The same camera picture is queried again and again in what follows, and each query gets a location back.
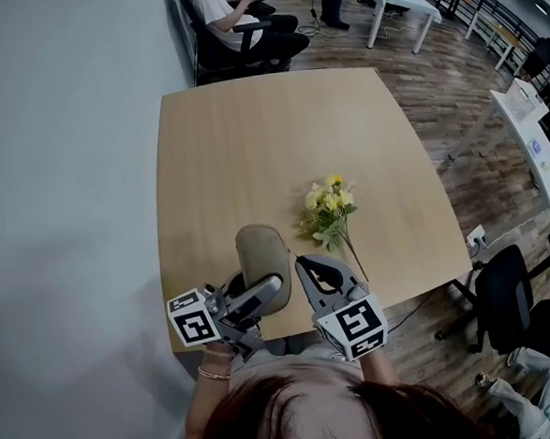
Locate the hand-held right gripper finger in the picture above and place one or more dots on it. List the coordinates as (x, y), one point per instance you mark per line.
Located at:
(342, 271)
(314, 295)

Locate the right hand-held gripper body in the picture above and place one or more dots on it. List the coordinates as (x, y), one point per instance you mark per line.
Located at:
(357, 325)

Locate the white power strip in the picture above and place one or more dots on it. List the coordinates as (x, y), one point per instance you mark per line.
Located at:
(476, 236)

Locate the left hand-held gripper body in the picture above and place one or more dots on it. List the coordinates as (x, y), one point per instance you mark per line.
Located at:
(195, 322)

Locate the small blue round object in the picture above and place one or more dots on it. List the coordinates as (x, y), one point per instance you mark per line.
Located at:
(537, 146)

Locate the yellow artificial flower bouquet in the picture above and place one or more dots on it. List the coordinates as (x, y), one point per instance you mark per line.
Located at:
(328, 210)

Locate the black metal railing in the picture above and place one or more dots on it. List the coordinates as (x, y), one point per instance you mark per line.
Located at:
(505, 15)

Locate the person's light pink shirt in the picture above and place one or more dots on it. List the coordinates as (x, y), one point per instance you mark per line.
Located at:
(295, 367)

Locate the person's right forearm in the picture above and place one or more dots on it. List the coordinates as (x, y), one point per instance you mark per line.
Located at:
(377, 368)

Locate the gold bangle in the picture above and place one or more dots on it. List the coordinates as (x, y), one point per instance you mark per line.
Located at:
(215, 375)

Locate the white desk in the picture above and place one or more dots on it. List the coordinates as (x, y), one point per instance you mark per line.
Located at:
(531, 158)

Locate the white desk calendar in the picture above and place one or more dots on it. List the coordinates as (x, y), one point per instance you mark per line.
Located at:
(527, 100)

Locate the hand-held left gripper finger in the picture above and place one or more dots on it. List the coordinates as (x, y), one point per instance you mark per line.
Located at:
(257, 296)
(232, 285)

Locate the person's left forearm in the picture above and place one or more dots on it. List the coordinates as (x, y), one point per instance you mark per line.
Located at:
(207, 397)

